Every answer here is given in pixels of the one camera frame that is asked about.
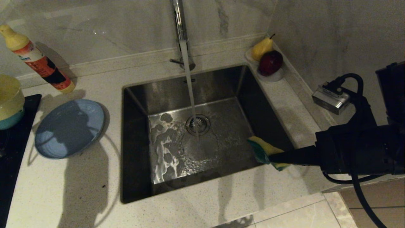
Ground black cable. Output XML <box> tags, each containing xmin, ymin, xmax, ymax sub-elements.
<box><xmin>322</xmin><ymin>73</ymin><xmax>388</xmax><ymax>228</ymax></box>

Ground light blue plate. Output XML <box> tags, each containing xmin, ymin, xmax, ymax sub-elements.
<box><xmin>34</xmin><ymin>99</ymin><xmax>106</xmax><ymax>159</ymax></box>

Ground black induction cooktop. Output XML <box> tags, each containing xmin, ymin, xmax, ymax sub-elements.
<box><xmin>0</xmin><ymin>94</ymin><xmax>42</xmax><ymax>228</ymax></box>

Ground yellow plastic bowl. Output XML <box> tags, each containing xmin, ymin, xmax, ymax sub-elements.
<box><xmin>0</xmin><ymin>74</ymin><xmax>25</xmax><ymax>121</ymax></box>

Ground chrome faucet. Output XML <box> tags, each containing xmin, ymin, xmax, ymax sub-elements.
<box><xmin>170</xmin><ymin>0</ymin><xmax>196</xmax><ymax>72</ymax></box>

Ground yellow sponge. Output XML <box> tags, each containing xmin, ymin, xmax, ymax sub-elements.
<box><xmin>247</xmin><ymin>136</ymin><xmax>291</xmax><ymax>172</ymax></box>

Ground metal sink drain strainer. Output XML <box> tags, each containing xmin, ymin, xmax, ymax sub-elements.
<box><xmin>186</xmin><ymin>114</ymin><xmax>211</xmax><ymax>137</ymax></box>

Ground white fruit dish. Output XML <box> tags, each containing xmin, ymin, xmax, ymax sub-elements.
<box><xmin>245</xmin><ymin>49</ymin><xmax>284</xmax><ymax>83</ymax></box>

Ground teal plastic bowl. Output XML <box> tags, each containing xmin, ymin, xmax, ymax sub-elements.
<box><xmin>0</xmin><ymin>109</ymin><xmax>25</xmax><ymax>131</ymax></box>

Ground yellow pear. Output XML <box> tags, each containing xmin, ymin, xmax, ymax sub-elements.
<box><xmin>252</xmin><ymin>34</ymin><xmax>276</xmax><ymax>62</ymax></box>

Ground stainless steel sink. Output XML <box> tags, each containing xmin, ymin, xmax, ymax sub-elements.
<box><xmin>120</xmin><ymin>65</ymin><xmax>299</xmax><ymax>204</ymax></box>

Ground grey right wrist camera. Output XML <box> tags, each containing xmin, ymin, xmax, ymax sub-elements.
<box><xmin>312</xmin><ymin>82</ymin><xmax>351</xmax><ymax>115</ymax></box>

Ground orange-label dish soap bottle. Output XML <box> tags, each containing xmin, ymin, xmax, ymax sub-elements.
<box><xmin>0</xmin><ymin>25</ymin><xmax>76</xmax><ymax>94</ymax></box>

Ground dark red apple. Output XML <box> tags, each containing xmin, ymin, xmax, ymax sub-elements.
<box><xmin>259</xmin><ymin>50</ymin><xmax>284</xmax><ymax>77</ymax></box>

